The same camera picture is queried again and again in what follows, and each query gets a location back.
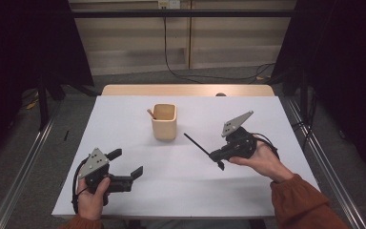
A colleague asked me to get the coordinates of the white table mat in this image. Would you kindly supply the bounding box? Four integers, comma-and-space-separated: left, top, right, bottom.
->
51, 94, 320, 219

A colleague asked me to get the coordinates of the black curtain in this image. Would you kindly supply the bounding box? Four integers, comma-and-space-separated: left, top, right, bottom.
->
0, 0, 95, 160
271, 0, 366, 175

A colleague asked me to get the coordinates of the black power cable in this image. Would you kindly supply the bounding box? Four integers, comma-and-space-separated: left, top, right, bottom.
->
162, 8, 277, 84

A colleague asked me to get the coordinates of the black metal stand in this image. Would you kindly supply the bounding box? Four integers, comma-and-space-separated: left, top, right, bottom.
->
37, 71, 68, 132

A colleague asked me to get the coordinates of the person's left hand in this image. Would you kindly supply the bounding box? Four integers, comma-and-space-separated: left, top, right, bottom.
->
75, 176, 112, 221

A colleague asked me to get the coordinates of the left hand-held gripper cable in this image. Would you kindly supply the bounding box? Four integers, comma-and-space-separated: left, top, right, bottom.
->
71, 157, 90, 215

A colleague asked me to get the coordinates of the hand-held gripper cable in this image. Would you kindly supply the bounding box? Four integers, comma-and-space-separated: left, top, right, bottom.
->
71, 157, 90, 215
252, 133, 280, 160

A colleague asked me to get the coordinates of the aluminium floor rail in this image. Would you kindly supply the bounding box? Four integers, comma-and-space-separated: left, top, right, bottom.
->
0, 101, 64, 229
284, 96, 366, 229

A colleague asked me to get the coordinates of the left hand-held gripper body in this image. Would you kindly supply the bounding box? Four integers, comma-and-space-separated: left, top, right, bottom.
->
77, 147, 134, 206

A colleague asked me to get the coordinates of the white wall socket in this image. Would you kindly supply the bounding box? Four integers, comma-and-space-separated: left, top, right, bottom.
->
157, 0, 181, 10

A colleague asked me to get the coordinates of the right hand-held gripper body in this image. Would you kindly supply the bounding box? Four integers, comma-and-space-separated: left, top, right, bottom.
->
221, 110, 258, 160

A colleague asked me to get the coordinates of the black horizontal metal bar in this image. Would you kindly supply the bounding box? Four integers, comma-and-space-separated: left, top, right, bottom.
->
71, 9, 297, 18

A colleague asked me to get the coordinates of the right hand-held gripper cable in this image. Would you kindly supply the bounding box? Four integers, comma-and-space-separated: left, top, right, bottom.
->
252, 133, 280, 160

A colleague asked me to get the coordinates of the black brush pen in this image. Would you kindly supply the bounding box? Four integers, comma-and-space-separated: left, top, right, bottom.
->
183, 133, 226, 172

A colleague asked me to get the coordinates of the cream square pen holder cup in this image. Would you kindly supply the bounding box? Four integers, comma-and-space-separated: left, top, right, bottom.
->
151, 103, 178, 141

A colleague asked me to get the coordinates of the person's right hand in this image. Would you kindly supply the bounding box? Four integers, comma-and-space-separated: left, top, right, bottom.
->
228, 139, 295, 184

